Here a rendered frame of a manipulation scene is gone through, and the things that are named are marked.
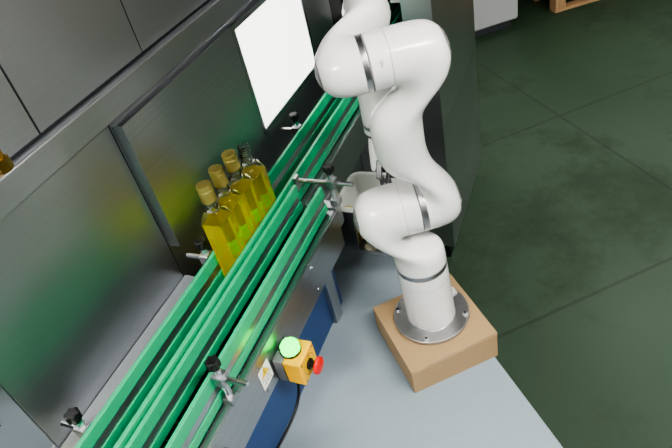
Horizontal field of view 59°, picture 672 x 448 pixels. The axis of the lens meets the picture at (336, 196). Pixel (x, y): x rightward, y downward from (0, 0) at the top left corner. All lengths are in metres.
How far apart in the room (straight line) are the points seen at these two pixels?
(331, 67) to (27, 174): 0.55
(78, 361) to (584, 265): 2.15
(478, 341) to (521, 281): 1.29
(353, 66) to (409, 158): 0.24
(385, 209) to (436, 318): 0.36
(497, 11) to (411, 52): 3.85
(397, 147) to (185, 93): 0.57
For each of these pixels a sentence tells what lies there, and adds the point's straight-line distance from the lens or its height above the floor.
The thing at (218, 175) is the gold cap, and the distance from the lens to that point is 1.33.
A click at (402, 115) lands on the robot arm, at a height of 1.48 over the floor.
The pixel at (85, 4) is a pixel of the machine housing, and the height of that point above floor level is 1.72.
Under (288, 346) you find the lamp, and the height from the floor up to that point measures 1.02.
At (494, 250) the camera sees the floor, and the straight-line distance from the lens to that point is 2.89.
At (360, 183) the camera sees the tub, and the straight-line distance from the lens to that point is 1.76.
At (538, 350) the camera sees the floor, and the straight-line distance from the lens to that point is 2.52.
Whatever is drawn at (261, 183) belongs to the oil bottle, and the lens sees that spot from 1.45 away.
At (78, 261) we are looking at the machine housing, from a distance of 1.27.
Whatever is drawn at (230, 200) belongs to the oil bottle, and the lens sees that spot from 1.36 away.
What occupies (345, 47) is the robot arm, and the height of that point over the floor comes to 1.63.
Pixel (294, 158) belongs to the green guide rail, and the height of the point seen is 1.08.
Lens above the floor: 2.02
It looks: 37 degrees down
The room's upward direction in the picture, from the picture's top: 14 degrees counter-clockwise
